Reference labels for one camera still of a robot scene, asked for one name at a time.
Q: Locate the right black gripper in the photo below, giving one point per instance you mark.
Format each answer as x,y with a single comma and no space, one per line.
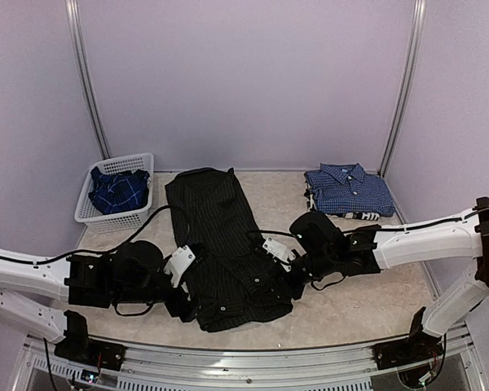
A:
296,290

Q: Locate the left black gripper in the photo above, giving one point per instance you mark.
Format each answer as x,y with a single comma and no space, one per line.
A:
176,307

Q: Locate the black pinstripe long sleeve shirt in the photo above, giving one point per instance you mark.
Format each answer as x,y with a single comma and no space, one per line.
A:
232,281

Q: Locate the black white printed shirt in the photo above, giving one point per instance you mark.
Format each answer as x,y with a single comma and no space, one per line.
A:
364,216

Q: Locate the blue checked shirt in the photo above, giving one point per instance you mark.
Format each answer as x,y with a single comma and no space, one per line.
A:
342,189

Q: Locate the white plastic laundry basket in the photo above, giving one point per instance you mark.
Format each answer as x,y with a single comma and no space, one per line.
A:
88,215

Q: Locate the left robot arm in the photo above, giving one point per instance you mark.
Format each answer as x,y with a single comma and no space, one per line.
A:
135,272

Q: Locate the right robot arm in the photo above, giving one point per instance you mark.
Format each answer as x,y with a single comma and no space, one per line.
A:
372,249

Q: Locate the dark blue plaid shirt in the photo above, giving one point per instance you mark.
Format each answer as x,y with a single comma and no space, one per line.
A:
118,193

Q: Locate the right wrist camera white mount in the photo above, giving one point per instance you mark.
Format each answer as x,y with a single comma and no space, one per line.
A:
280,253

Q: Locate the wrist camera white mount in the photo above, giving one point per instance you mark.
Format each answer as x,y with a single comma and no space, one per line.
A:
180,260
280,253

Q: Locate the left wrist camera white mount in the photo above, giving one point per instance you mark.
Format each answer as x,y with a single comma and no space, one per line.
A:
180,260

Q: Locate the front aluminium rail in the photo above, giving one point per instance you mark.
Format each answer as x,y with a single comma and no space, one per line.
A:
339,367

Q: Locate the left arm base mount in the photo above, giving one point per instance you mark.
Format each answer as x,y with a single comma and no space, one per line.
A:
78,346

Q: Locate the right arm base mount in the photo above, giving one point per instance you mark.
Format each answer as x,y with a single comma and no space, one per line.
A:
415,347

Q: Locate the right aluminium frame post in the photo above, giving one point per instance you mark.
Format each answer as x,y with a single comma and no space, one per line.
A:
405,86

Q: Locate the aluminium frame post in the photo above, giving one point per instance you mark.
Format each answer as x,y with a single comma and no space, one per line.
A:
405,86
79,48

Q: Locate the left aluminium frame post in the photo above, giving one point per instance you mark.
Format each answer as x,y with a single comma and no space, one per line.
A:
79,48

